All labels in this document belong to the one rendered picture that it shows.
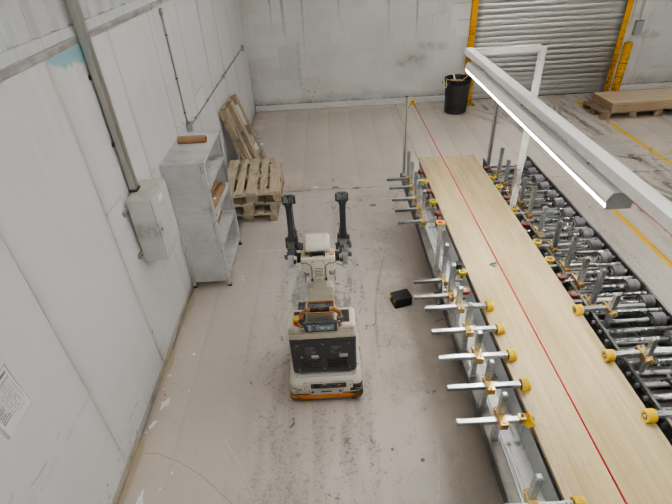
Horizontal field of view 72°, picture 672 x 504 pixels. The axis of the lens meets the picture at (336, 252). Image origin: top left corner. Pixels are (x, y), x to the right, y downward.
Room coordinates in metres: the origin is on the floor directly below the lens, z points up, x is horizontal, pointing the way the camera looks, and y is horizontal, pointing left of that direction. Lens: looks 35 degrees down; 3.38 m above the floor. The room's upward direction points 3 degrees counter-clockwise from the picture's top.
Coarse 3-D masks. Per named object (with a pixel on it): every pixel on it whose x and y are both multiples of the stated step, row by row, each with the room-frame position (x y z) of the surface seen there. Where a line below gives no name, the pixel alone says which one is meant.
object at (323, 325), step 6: (336, 318) 2.64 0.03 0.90; (342, 318) 2.63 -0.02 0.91; (300, 324) 2.62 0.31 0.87; (306, 324) 2.55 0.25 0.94; (312, 324) 2.55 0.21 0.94; (318, 324) 2.55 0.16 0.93; (324, 324) 2.55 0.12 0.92; (330, 324) 2.55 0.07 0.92; (336, 324) 2.56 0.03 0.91; (306, 330) 2.60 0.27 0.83; (312, 330) 2.60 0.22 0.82; (318, 330) 2.60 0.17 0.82; (324, 330) 2.61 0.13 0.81; (330, 330) 2.61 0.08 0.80; (336, 330) 2.61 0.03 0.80
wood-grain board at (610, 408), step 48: (432, 192) 4.62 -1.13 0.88; (480, 192) 4.51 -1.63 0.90; (480, 240) 3.58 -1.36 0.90; (528, 240) 3.53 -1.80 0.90; (480, 288) 2.89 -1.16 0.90; (528, 288) 2.85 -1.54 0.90; (528, 336) 2.33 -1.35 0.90; (576, 336) 2.30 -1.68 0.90; (576, 384) 1.89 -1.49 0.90; (624, 384) 1.87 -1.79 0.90; (576, 432) 1.56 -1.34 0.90; (624, 432) 1.54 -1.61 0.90; (576, 480) 1.28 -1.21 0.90; (624, 480) 1.26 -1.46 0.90
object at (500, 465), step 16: (400, 176) 5.51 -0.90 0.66; (416, 224) 4.28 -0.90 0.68; (432, 256) 3.64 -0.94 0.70; (432, 272) 3.40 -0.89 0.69; (448, 320) 2.75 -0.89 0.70; (464, 352) 2.39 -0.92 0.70; (464, 368) 2.24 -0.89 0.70; (480, 416) 1.84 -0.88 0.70; (496, 448) 1.61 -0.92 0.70; (496, 464) 1.51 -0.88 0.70; (512, 480) 1.40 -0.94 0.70; (512, 496) 1.31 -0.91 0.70
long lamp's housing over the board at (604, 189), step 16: (480, 80) 3.68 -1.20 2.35; (496, 96) 3.27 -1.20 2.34; (512, 96) 3.13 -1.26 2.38; (512, 112) 2.94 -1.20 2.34; (528, 112) 2.80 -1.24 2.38; (528, 128) 2.65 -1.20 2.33; (544, 128) 2.52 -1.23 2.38; (544, 144) 2.41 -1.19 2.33; (560, 144) 2.29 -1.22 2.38; (560, 160) 2.20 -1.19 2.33; (576, 160) 2.09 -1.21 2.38; (592, 176) 1.92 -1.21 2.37; (608, 192) 1.76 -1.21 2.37; (608, 208) 1.73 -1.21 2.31; (624, 208) 1.73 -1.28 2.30
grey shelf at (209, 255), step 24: (192, 144) 4.76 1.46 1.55; (216, 144) 5.14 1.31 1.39; (168, 168) 4.26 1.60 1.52; (192, 168) 4.26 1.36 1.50; (216, 168) 4.77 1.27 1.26; (168, 192) 4.26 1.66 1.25; (192, 192) 4.26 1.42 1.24; (192, 216) 4.26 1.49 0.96; (216, 216) 4.34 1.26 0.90; (192, 240) 4.26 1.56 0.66; (216, 240) 4.25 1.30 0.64; (240, 240) 5.11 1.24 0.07; (192, 264) 4.26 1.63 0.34; (216, 264) 4.26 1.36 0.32
